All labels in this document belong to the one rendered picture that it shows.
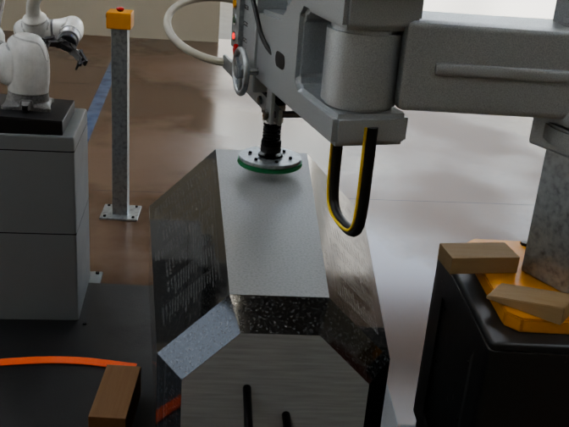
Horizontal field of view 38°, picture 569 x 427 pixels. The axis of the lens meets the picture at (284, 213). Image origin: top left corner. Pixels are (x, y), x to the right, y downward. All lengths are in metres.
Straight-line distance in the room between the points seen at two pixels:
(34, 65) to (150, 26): 5.99
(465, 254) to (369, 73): 0.63
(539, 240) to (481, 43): 0.61
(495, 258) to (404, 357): 1.14
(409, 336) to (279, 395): 1.57
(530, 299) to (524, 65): 0.59
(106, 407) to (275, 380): 0.90
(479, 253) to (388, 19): 0.75
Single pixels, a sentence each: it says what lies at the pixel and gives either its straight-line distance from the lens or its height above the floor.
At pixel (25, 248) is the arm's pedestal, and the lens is 3.37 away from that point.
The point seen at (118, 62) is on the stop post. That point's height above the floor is 0.83.
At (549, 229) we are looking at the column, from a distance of 2.32.
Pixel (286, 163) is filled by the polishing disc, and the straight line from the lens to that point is 2.71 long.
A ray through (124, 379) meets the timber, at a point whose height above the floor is 0.13.
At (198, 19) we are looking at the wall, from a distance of 9.16.
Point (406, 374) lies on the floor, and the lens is 3.29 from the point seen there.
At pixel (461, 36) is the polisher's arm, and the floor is 1.44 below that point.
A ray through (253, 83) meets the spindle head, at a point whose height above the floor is 1.15.
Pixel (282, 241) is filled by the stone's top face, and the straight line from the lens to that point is 2.27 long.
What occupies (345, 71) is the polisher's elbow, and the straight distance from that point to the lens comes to 1.98.
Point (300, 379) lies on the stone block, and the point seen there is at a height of 0.64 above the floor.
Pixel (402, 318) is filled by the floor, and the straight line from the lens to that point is 3.67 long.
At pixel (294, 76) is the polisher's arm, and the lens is 2.23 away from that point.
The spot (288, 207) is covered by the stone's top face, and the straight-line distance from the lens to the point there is 2.50.
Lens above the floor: 1.76
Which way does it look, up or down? 23 degrees down
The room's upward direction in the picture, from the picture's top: 5 degrees clockwise
